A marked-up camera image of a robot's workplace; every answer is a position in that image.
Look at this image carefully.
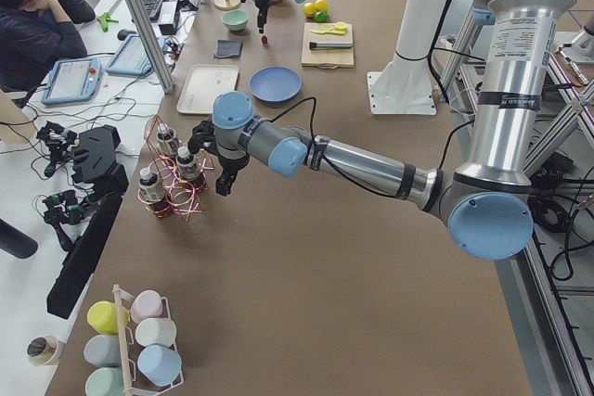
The tea bottle three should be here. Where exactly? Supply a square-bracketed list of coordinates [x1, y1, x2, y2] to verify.
[138, 167, 173, 218]

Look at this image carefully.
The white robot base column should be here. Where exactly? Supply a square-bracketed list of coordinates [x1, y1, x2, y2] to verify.
[368, 0, 447, 115]

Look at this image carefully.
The yellow lemon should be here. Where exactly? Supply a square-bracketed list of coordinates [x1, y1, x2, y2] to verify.
[303, 2, 317, 18]
[314, 0, 329, 13]

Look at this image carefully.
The teach pendant tablet left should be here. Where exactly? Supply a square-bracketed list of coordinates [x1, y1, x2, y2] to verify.
[41, 57, 102, 105]

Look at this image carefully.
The blue cup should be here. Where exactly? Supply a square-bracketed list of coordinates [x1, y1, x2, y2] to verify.
[137, 344, 182, 387]

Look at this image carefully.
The green bowl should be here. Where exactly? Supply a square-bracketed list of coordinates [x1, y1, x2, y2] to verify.
[222, 9, 249, 32]

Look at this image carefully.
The teach pendant tablet right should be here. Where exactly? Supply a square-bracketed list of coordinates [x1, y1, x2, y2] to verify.
[105, 33, 152, 77]

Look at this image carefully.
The dark grey cloth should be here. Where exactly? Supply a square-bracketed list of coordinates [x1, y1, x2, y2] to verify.
[213, 40, 243, 58]

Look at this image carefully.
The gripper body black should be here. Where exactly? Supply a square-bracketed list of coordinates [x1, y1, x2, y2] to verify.
[187, 119, 249, 185]
[239, 0, 272, 29]

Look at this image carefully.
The green lime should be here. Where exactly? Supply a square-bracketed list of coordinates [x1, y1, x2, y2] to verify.
[314, 11, 329, 23]

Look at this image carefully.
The grey cup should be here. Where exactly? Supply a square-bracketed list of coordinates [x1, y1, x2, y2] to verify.
[84, 335, 121, 367]

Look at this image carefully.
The tea bottle one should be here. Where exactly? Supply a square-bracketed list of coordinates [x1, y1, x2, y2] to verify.
[157, 122, 179, 157]

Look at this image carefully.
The yellow cup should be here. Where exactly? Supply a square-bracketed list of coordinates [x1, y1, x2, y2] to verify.
[86, 300, 118, 335]

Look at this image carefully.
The blue plate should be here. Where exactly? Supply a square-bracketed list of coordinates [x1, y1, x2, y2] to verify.
[249, 66, 303, 103]

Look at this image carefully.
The lemon slice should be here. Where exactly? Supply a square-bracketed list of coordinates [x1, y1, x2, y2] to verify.
[334, 21, 348, 32]

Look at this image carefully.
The pink cup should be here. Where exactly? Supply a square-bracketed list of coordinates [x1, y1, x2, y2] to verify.
[130, 289, 162, 324]

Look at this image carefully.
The white cup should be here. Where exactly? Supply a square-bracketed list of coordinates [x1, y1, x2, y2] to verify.
[135, 317, 177, 348]

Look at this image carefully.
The wooden cutting board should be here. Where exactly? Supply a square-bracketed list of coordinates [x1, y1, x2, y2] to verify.
[301, 21, 355, 69]

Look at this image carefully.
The seated person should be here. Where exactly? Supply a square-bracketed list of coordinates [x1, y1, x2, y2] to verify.
[1, 0, 96, 93]

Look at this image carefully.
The black device stand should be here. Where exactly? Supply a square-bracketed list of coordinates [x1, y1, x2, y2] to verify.
[44, 124, 129, 319]

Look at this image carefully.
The tea bottle two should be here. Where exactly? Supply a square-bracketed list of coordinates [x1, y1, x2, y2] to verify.
[176, 146, 206, 191]

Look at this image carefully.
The beige rabbit tray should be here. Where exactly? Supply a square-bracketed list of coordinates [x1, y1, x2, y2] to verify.
[176, 64, 239, 115]

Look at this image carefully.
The teach pendant tablet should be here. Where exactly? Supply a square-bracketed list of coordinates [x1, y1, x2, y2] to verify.
[41, 57, 102, 105]
[105, 33, 152, 77]

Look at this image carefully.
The copper wire bottle rack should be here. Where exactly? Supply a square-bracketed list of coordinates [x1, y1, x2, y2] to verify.
[138, 115, 214, 221]

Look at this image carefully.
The paper tape roll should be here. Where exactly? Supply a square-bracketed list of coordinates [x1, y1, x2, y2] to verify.
[27, 336, 65, 366]

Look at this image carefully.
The aluminium frame post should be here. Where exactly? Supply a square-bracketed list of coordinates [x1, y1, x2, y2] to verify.
[124, 0, 174, 94]

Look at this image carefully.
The knife with black handle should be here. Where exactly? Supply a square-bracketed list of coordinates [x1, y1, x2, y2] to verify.
[308, 41, 354, 51]

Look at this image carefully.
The mint green cup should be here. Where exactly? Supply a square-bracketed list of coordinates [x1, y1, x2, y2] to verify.
[84, 367, 123, 396]

